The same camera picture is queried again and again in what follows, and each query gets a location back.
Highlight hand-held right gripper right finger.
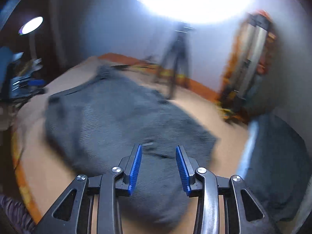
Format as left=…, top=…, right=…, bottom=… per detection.
left=175, top=145, right=281, bottom=234

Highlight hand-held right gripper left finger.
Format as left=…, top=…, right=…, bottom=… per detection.
left=33, top=144, right=142, bottom=234

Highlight dark grey pants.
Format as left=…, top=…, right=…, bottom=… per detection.
left=44, top=65, right=218, bottom=228

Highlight beige bed sheet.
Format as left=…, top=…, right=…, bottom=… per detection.
left=11, top=52, right=253, bottom=234

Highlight dark grey cloth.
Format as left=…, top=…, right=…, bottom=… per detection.
left=240, top=113, right=308, bottom=222

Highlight black tripod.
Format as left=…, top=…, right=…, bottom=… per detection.
left=152, top=23, right=195, bottom=100

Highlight purple striped cloth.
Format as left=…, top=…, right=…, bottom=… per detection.
left=0, top=194, right=37, bottom=234

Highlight clutter of tools at left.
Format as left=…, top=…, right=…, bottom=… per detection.
left=0, top=46, right=47, bottom=127

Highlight round desk lamp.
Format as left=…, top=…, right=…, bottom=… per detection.
left=18, top=16, right=44, bottom=66

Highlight bright ring light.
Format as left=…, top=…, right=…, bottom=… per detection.
left=121, top=0, right=255, bottom=26

